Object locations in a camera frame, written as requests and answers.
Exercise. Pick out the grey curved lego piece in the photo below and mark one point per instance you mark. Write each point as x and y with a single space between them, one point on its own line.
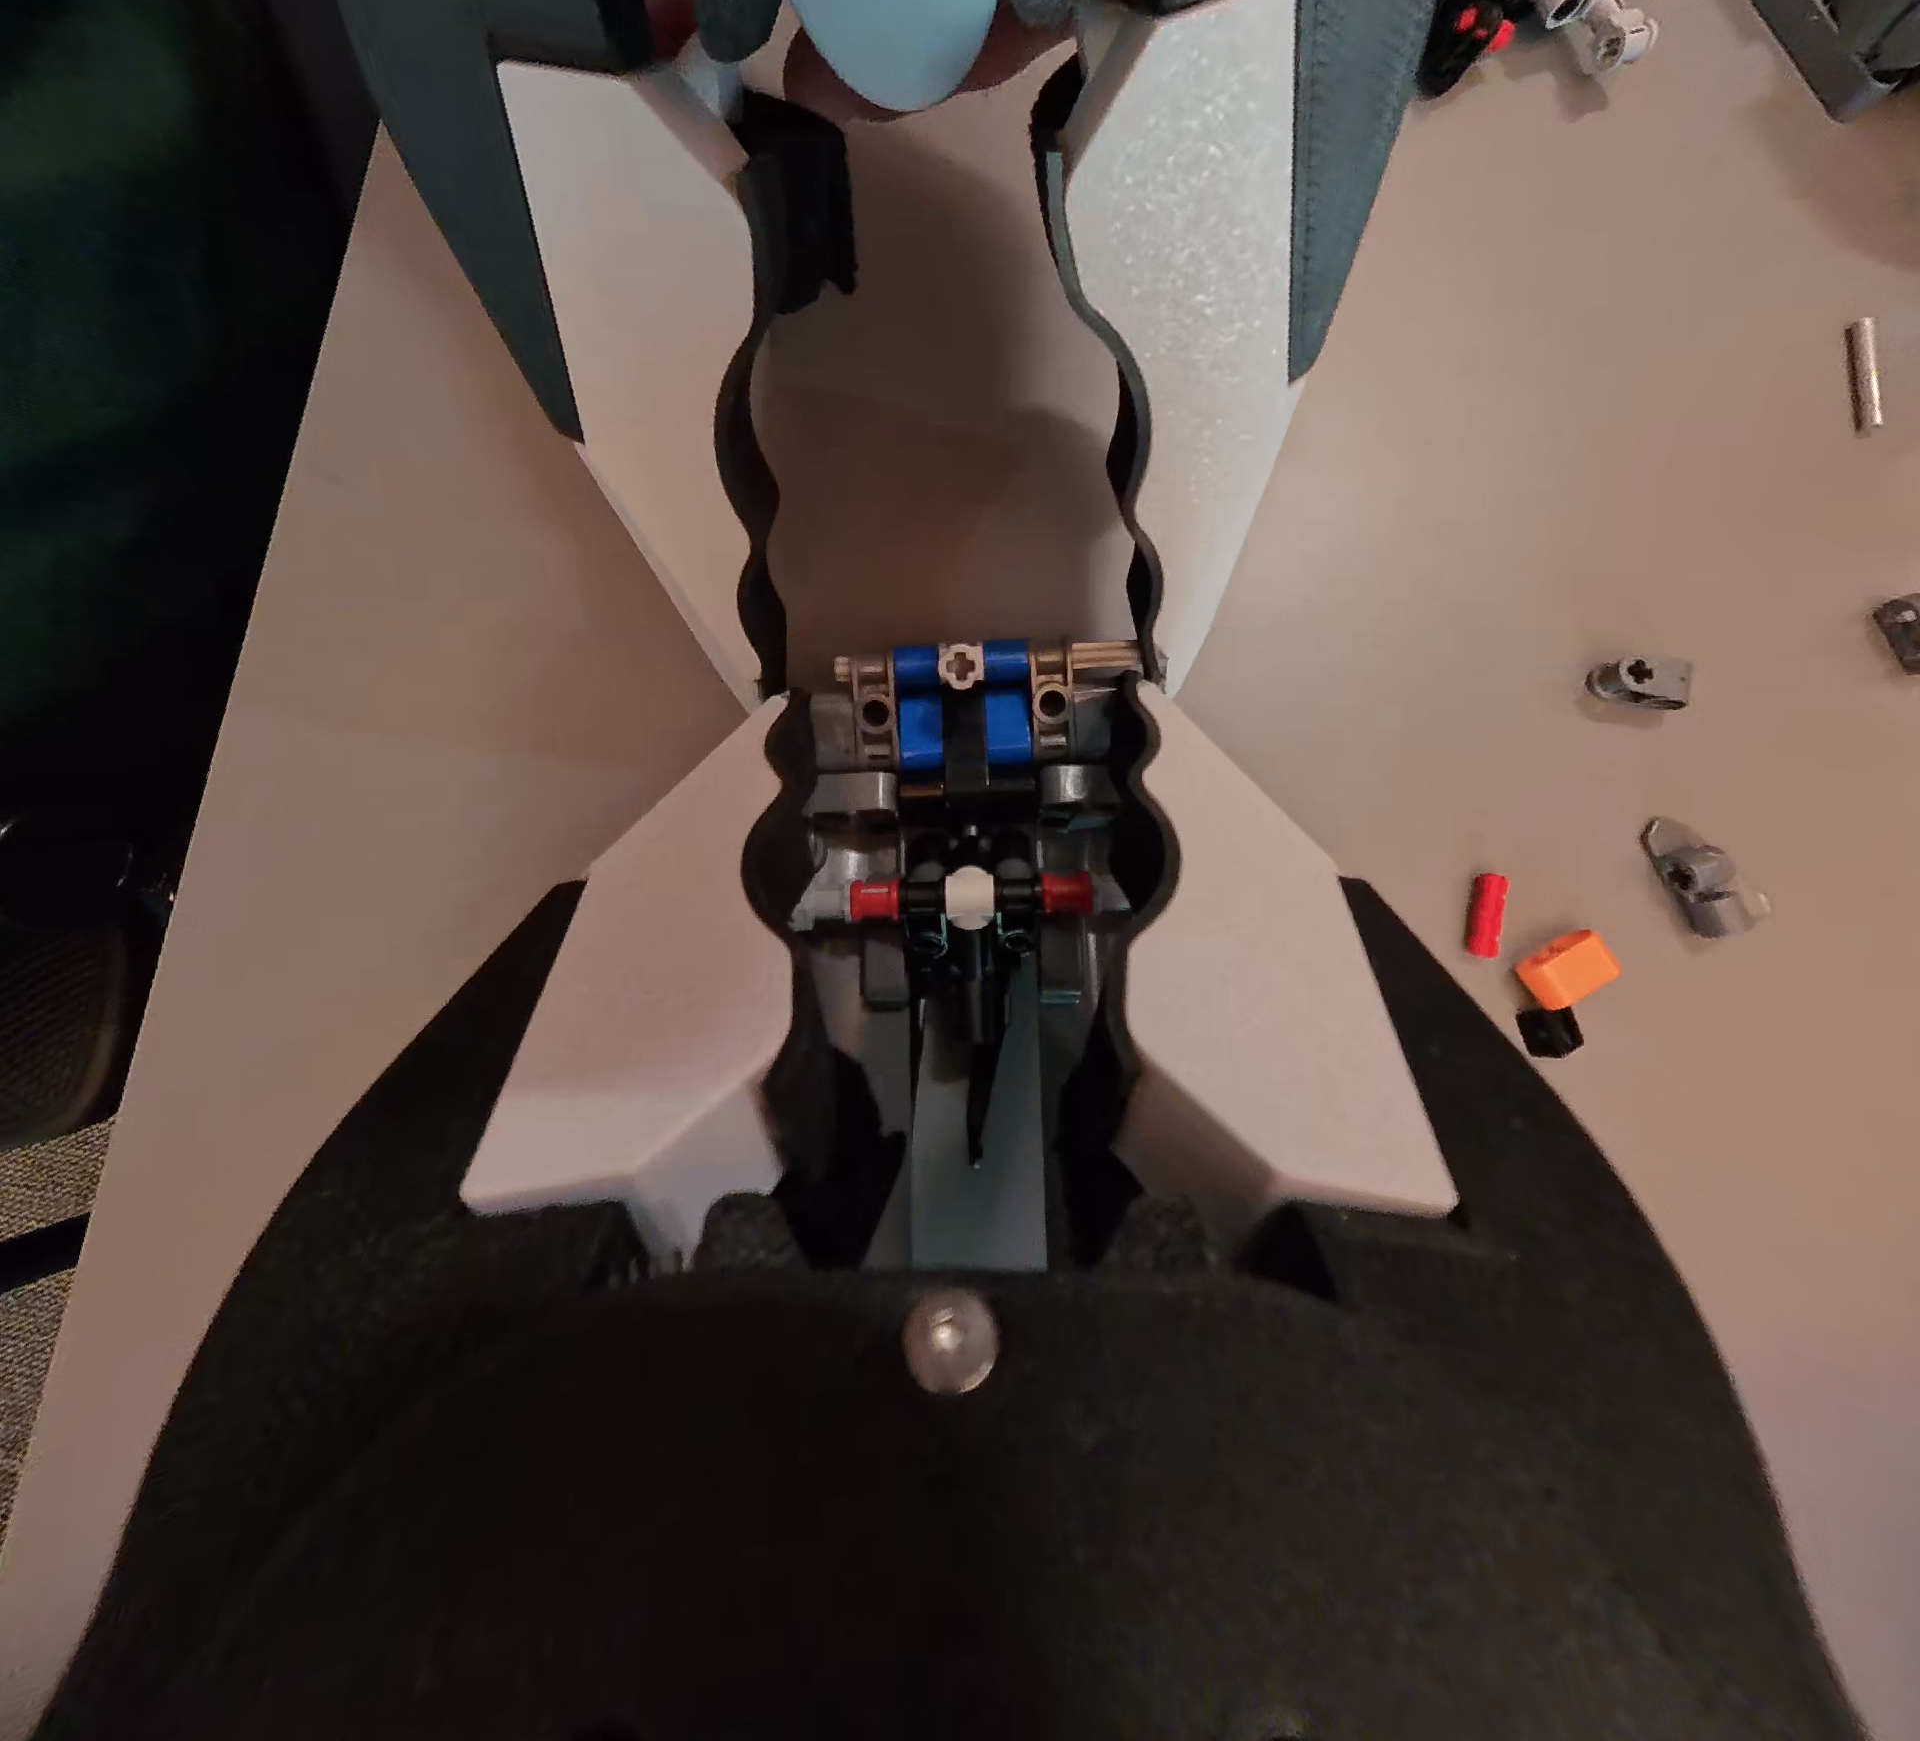
1901 630

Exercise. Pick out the dark grey lego wing assembly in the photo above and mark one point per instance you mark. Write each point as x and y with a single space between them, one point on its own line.
957 724

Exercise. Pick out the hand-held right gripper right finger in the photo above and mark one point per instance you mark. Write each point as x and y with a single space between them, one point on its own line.
1273 1021

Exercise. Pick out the light grey lego axle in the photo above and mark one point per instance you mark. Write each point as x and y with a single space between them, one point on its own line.
1859 379

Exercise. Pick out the dark office chair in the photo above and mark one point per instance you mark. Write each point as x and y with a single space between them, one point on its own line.
50 1021

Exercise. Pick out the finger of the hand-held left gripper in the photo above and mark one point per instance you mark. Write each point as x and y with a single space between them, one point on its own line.
630 272
1200 192

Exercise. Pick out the grey angled lego piece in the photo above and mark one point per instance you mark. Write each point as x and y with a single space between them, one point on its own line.
1704 885

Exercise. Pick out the small black lego piece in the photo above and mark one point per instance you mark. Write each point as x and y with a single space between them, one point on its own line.
1548 1027

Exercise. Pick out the person's left hand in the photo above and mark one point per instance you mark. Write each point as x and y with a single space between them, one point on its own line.
1036 55

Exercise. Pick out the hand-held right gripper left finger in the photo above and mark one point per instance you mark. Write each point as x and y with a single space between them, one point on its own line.
642 1021

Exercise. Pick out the grey lego axle connector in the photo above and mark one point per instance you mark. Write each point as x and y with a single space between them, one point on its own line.
1641 686

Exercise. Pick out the red lego pin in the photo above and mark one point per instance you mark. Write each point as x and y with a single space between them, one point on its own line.
1488 913

